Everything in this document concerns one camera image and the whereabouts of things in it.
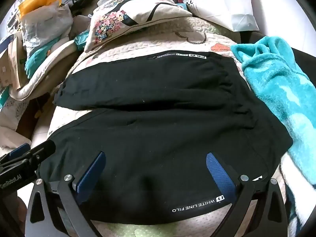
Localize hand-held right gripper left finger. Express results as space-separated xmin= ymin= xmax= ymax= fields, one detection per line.
xmin=26 ymin=150 xmax=106 ymax=237

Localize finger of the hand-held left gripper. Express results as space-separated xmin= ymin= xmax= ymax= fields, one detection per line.
xmin=15 ymin=140 xmax=56 ymax=165
xmin=0 ymin=143 xmax=31 ymax=166

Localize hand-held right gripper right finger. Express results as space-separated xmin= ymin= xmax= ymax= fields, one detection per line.
xmin=205 ymin=152 xmax=289 ymax=237

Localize black pants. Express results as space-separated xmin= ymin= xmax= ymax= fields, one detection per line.
xmin=39 ymin=50 xmax=294 ymax=225

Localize patterned white cushion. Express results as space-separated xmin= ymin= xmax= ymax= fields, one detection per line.
xmin=0 ymin=96 xmax=32 ymax=134

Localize beige cushion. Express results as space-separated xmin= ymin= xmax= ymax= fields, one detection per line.
xmin=10 ymin=39 xmax=82 ymax=102

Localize cardboard boxes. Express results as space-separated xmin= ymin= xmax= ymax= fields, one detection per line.
xmin=0 ymin=36 xmax=28 ymax=92

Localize teal cloth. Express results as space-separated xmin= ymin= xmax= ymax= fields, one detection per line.
xmin=25 ymin=39 xmax=62 ymax=72

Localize teal fleece blanket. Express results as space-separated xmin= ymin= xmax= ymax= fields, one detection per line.
xmin=230 ymin=36 xmax=316 ymax=230

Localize teal packet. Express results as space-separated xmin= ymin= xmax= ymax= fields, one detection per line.
xmin=74 ymin=30 xmax=91 ymax=52

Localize clear plastic bag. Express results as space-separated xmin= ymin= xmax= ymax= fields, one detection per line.
xmin=21 ymin=4 xmax=74 ymax=57

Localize heart print quilted mat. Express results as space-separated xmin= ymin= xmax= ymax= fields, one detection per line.
xmin=32 ymin=17 xmax=292 ymax=237

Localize yellow bag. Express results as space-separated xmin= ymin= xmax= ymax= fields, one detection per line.
xmin=18 ymin=0 xmax=62 ymax=18

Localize floral print pillow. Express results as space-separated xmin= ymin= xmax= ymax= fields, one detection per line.
xmin=84 ymin=0 xmax=192 ymax=53

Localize white plastic bag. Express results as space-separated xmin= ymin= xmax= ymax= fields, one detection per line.
xmin=160 ymin=0 xmax=260 ymax=32

